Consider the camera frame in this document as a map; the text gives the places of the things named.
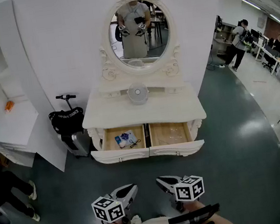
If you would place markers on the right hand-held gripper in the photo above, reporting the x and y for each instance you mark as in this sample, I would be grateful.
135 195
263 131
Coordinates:
189 190

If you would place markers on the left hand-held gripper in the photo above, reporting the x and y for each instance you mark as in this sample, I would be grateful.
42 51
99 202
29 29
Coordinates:
107 209

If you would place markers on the white wooden large drawer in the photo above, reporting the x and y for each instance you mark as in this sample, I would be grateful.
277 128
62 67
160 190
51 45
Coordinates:
120 155
176 149

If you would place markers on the person's right forearm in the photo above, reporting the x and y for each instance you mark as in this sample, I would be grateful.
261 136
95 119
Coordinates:
194 206

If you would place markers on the white dressing table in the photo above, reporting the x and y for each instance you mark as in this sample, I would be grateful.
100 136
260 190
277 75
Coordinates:
142 113

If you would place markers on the white cotton ball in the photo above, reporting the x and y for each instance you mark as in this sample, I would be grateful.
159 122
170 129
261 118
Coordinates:
122 144

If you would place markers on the blue card packet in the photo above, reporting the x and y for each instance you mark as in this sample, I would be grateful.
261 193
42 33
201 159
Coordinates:
126 136

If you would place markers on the silver suitcase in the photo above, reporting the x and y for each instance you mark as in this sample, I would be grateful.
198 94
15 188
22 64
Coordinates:
76 143

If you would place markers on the black printed bag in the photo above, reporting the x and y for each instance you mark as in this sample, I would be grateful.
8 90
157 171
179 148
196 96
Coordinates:
66 120

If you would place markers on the white round desk fan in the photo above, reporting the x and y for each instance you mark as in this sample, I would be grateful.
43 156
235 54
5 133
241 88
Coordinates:
138 93

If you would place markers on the white power strip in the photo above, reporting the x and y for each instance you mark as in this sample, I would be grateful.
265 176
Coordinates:
221 65

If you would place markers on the white low cabinet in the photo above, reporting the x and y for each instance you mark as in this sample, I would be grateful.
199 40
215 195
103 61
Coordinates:
13 126

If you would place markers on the orange packet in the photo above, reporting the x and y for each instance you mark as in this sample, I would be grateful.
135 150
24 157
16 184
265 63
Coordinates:
9 106

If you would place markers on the wooden shelf cabinet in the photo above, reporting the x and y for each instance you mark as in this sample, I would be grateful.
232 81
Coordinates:
225 40

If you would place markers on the oval white framed mirror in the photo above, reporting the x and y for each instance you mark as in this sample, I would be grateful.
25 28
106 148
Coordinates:
139 31

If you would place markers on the row of white office desks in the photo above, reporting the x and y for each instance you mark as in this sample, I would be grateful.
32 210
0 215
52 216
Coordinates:
274 59

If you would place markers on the white cubby shelf unit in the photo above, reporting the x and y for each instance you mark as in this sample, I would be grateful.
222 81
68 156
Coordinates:
12 49

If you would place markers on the ceiling strip light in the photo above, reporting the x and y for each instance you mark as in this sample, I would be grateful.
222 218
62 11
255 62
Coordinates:
274 18
251 3

